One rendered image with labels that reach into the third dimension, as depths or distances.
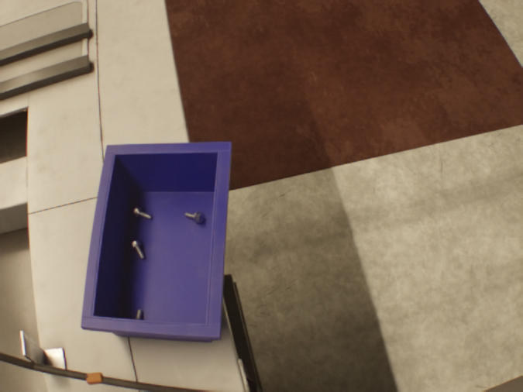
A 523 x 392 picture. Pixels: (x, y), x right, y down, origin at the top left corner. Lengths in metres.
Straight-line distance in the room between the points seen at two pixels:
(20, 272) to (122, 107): 0.28
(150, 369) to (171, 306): 0.08
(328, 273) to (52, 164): 0.96
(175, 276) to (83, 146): 0.24
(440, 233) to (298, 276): 0.40
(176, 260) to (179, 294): 0.04
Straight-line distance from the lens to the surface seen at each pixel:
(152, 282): 0.78
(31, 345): 0.75
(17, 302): 0.91
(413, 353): 1.63
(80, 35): 1.05
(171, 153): 0.77
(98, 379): 0.72
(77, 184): 0.88
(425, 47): 2.18
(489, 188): 1.89
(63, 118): 0.96
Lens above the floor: 1.54
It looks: 59 degrees down
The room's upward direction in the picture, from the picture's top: 5 degrees counter-clockwise
